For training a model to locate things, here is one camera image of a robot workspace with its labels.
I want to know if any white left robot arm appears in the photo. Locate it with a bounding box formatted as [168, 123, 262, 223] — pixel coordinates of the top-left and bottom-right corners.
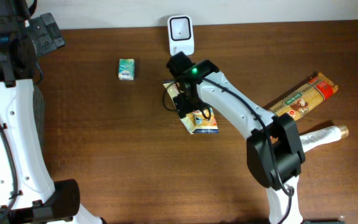
[0, 1, 103, 223]

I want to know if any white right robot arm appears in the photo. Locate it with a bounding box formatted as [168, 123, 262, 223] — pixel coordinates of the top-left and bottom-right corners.
[167, 52, 305, 223]

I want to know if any green tissue pack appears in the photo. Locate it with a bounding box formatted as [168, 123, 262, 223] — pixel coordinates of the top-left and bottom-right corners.
[118, 58, 135, 81]

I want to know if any white shampoo tube gold cap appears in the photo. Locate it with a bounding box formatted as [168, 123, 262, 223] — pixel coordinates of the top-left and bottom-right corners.
[300, 125, 349, 152]

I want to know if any orange spaghetti packet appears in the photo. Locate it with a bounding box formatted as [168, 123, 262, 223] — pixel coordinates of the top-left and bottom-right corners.
[268, 73, 339, 121]

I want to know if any white barcode scanner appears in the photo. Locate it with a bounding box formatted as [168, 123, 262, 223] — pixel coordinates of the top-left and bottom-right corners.
[167, 15, 195, 56]

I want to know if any cream foil pouch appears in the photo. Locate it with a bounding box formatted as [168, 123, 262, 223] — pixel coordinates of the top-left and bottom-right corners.
[163, 80, 219, 134]

